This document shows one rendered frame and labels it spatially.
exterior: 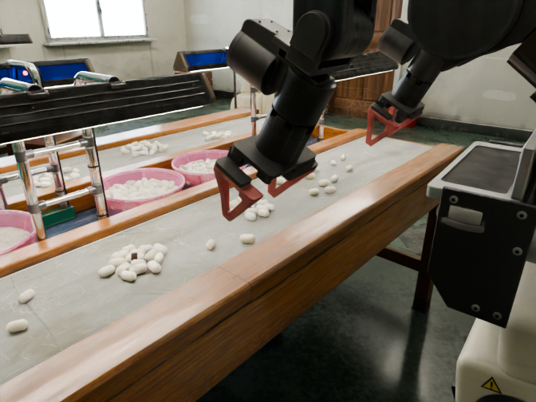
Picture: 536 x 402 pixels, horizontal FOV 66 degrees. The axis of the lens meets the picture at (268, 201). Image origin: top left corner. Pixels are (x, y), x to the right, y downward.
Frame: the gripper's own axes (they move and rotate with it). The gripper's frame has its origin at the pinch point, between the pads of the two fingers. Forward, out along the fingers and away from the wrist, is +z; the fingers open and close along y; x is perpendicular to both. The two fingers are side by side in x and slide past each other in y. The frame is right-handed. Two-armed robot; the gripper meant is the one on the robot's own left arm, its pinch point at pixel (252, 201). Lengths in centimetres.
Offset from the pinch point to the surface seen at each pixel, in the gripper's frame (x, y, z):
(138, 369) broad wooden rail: 1.9, 14.5, 27.8
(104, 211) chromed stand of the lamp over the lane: -41, -10, 45
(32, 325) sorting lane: -18.4, 19.4, 38.1
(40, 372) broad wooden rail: -6.8, 24.6, 29.4
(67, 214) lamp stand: -58, -12, 64
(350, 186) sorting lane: -6, -73, 32
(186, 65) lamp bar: -83, -71, 35
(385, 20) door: -171, -476, 63
